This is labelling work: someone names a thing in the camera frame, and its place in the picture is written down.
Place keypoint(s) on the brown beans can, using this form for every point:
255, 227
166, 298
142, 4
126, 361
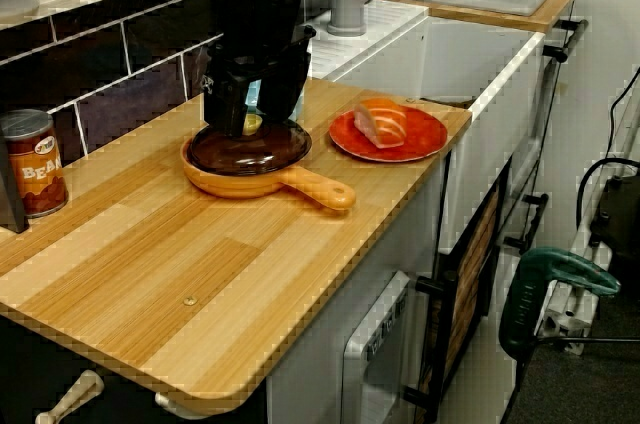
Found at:
40, 169

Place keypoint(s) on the toy salmon sushi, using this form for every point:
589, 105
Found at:
382, 121

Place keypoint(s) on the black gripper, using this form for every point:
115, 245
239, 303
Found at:
260, 59

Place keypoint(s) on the aluminium frame rail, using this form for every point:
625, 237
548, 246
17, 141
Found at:
565, 324

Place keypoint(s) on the wooden door panel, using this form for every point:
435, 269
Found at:
472, 269

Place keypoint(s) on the orange toy frying pan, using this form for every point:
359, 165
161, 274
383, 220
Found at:
310, 191

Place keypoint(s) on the white toy kitchen cabinet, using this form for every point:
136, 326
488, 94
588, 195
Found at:
310, 384

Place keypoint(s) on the white toy sink unit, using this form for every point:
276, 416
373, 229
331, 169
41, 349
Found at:
480, 169

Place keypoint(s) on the brown lid with yellow knob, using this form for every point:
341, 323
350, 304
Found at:
250, 154

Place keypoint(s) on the brass screw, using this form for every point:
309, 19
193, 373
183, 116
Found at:
190, 300

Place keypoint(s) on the green power drill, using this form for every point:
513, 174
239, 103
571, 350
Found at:
520, 304

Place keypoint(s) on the dark equipment box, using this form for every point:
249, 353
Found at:
620, 224

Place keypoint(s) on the red-orange plate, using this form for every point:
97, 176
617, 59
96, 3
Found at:
425, 136

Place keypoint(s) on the white appliance door panel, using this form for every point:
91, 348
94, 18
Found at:
380, 369

